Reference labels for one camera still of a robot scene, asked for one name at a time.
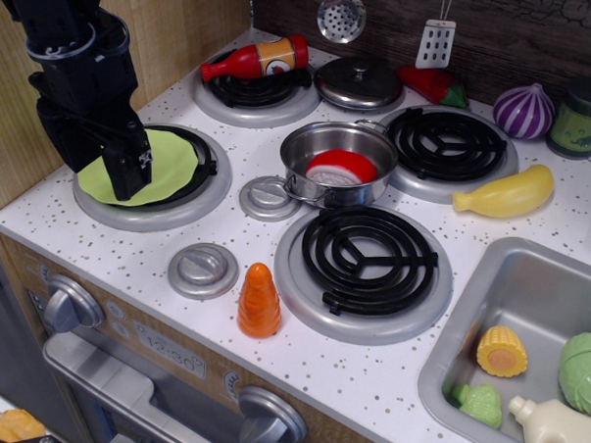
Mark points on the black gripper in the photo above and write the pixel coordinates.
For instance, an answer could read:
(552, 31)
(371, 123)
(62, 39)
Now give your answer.
(85, 108)

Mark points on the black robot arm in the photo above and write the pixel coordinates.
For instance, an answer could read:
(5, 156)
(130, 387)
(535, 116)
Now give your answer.
(57, 29)

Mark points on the red white toy sushi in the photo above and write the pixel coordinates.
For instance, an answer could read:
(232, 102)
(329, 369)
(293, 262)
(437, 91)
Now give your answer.
(340, 167)

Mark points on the silver metal pan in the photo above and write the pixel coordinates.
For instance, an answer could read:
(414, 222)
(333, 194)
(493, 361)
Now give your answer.
(363, 137)

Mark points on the green round cloth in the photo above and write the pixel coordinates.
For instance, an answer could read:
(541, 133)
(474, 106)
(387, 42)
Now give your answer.
(174, 163)

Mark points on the front left stove burner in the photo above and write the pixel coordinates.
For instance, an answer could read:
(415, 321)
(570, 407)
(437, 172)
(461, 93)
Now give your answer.
(205, 191)

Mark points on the stove burner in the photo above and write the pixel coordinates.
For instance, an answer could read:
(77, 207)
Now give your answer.
(264, 102)
(365, 275)
(443, 151)
(205, 191)

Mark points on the lower silver stovetop knob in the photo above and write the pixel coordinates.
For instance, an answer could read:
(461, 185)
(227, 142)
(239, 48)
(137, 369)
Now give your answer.
(203, 271)

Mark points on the silver stovetop knob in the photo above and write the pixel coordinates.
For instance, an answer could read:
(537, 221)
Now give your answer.
(265, 199)
(203, 271)

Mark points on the upper silver stovetop knob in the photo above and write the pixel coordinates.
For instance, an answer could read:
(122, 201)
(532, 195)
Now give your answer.
(265, 199)

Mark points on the back left stove burner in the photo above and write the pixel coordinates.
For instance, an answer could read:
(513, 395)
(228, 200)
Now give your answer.
(264, 102)

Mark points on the left silver oven knob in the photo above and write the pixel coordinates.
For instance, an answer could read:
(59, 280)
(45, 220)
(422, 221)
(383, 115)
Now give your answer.
(70, 306)

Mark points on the silver oven knob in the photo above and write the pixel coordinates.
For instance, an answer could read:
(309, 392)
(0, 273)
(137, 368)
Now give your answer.
(268, 418)
(70, 306)

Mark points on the red toy ketchup bottle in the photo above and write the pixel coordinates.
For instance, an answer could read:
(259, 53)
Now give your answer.
(285, 55)

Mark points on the orange toy carrot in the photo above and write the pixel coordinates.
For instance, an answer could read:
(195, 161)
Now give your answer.
(259, 313)

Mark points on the silver pot lid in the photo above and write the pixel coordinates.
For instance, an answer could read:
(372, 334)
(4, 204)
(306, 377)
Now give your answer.
(358, 83)

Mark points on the hanging silver skimmer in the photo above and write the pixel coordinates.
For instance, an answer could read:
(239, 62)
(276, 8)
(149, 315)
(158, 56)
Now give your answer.
(341, 21)

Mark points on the front right stove burner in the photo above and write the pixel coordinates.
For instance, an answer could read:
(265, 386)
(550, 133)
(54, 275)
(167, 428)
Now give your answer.
(365, 275)

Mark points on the orange toy on floor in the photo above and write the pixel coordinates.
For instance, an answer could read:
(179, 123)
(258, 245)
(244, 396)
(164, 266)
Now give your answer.
(19, 425)

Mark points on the right silver oven knob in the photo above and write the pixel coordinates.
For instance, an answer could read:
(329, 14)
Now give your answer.
(268, 418)

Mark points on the back right stove burner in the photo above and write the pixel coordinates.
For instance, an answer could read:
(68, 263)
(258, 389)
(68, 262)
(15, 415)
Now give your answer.
(443, 151)

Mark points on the red toy chili pepper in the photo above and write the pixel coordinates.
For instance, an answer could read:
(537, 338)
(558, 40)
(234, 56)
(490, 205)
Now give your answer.
(435, 85)

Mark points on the hanging silver spatula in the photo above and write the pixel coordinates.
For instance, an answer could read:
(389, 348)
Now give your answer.
(437, 40)

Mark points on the yellow toy squash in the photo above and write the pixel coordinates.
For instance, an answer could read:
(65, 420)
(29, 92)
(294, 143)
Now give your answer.
(510, 196)

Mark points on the purple striped toy onion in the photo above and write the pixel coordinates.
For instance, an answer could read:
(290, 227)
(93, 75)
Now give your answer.
(524, 112)

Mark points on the yellow toy corn cob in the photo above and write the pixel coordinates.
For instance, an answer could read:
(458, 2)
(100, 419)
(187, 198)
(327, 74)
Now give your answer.
(501, 353)

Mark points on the small green toy vegetable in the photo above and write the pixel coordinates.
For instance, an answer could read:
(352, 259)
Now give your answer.
(482, 402)

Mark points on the silver sink basin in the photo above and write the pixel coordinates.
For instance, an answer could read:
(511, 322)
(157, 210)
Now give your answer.
(543, 296)

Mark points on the green toy can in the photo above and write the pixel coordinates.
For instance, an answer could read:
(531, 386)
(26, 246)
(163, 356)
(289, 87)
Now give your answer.
(570, 134)

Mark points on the green toy cabbage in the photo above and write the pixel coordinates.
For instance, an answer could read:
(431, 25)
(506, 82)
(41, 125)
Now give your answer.
(575, 372)

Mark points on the cream toy bottle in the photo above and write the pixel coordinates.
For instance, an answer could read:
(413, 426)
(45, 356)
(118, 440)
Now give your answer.
(550, 422)

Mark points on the silver oven door handle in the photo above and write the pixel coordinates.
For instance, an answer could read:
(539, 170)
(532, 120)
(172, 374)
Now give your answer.
(122, 393)

